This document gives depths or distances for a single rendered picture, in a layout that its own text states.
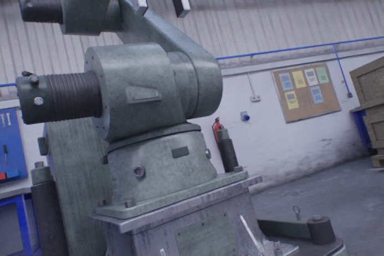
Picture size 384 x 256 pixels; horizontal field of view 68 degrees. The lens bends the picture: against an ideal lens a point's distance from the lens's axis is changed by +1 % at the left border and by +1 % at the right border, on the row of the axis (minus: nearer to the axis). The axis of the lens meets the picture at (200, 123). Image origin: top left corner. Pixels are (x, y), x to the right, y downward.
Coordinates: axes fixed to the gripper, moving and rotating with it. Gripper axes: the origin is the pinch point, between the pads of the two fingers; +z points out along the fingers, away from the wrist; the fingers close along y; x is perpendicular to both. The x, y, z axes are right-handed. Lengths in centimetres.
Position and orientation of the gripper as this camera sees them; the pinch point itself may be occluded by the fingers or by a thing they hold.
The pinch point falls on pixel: (160, 3)
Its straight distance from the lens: 99.4
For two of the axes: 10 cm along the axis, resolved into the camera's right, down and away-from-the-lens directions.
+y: -8.3, 1.5, -5.3
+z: 2.5, 9.6, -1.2
